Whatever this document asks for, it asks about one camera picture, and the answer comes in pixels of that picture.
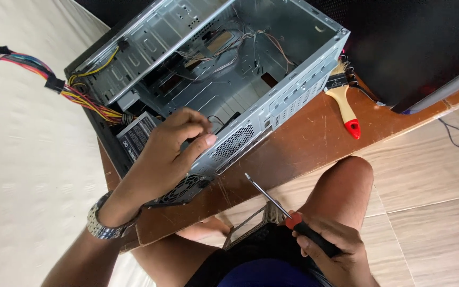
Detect person's right hand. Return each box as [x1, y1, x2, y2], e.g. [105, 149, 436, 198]
[288, 212, 378, 287]

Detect person's left hand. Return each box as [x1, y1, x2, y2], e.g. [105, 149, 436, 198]
[100, 108, 218, 229]

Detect red and black screwdriver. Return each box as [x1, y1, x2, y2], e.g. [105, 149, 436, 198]
[244, 172, 342, 259]

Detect grey metal computer case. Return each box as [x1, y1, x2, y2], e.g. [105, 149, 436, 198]
[64, 0, 351, 208]

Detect grey power supply unit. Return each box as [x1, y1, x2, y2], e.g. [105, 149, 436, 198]
[116, 112, 215, 208]

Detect person's right leg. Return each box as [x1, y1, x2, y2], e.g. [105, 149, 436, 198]
[283, 155, 375, 242]

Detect person's leg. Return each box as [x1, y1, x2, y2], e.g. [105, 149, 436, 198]
[131, 216, 233, 287]
[283, 155, 375, 242]

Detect woven seat stool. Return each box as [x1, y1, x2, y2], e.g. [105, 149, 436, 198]
[222, 200, 287, 251]

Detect black shorts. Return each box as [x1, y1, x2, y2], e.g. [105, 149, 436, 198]
[185, 222, 335, 287]

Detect blue shirt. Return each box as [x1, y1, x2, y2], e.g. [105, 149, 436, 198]
[217, 258, 315, 287]

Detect silver metal wristwatch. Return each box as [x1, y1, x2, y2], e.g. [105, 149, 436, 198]
[86, 191, 142, 240]

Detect person's left leg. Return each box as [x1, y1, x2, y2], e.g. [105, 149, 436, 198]
[131, 216, 233, 287]

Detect white mattress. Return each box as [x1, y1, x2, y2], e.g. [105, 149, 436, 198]
[0, 0, 156, 287]

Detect wooden paintbrush with red tip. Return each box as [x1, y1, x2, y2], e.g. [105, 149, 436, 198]
[324, 56, 362, 140]

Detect black computer monitor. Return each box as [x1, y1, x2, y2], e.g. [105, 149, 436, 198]
[305, 0, 459, 115]

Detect bundle of coloured power cables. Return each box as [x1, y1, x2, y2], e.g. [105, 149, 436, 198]
[0, 46, 136, 126]

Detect yellow and black cable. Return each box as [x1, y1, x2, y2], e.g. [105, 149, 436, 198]
[68, 39, 130, 87]

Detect thin case wires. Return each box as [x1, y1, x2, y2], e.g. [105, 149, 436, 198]
[166, 24, 296, 82]

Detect thin black cable loop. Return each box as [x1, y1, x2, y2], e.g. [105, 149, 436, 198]
[437, 118, 459, 149]

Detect black coiled cable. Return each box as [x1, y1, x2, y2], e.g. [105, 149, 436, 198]
[340, 55, 386, 107]

